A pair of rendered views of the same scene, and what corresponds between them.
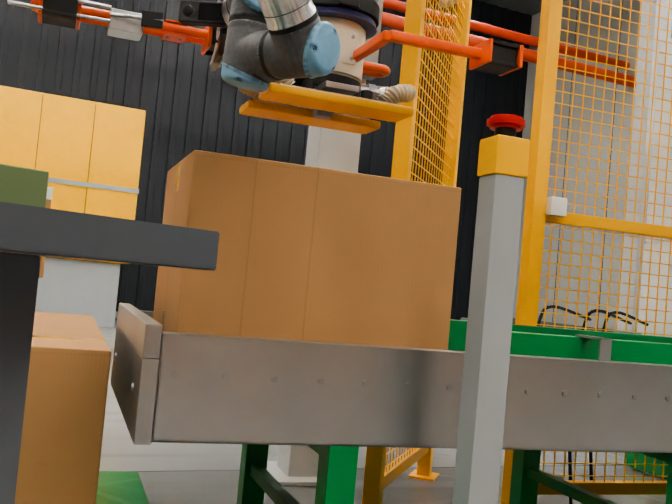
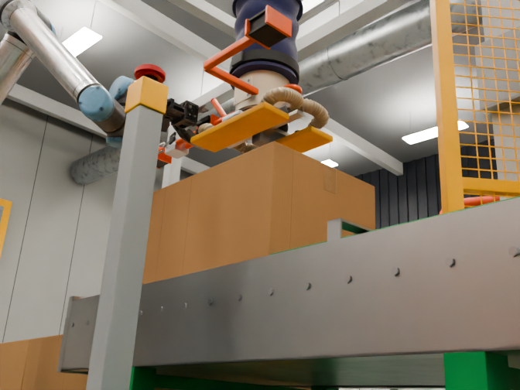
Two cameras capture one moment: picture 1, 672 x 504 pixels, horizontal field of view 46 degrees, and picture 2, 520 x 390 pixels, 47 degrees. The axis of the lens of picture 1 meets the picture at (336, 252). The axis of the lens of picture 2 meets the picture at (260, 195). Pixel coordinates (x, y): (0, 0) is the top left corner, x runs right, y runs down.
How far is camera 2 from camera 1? 1.96 m
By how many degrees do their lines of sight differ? 69
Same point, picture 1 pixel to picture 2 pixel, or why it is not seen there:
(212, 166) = not seen: hidden behind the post
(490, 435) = (103, 321)
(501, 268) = (122, 179)
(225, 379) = (86, 323)
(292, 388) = not seen: hidden behind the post
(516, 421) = (230, 330)
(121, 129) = not seen: outside the picture
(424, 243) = (249, 198)
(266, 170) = (169, 191)
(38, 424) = (81, 377)
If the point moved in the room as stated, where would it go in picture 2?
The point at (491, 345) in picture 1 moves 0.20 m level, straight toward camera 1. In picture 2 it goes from (111, 243) to (7, 233)
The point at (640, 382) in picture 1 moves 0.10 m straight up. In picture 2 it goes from (355, 258) to (355, 199)
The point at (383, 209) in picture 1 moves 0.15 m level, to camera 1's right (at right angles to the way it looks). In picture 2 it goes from (224, 185) to (244, 165)
